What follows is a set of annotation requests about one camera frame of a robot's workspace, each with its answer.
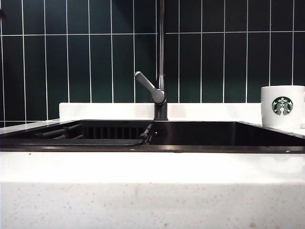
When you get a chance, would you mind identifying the grey faucet lever handle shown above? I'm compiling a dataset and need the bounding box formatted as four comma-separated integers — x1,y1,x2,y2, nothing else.
134,71,167,104

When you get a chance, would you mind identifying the white Starbucks ceramic mug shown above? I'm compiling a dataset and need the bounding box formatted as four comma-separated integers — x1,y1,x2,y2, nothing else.
260,85,305,130

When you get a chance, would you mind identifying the black sink drying rack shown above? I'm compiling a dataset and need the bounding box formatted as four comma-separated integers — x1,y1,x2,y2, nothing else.
33,123,84,140

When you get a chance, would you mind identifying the black kitchen sink basin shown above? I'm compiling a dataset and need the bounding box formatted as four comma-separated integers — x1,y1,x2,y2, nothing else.
0,119,305,154

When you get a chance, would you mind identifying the black pull-out hose nozzle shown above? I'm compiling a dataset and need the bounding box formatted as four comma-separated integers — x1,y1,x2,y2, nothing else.
139,123,153,146

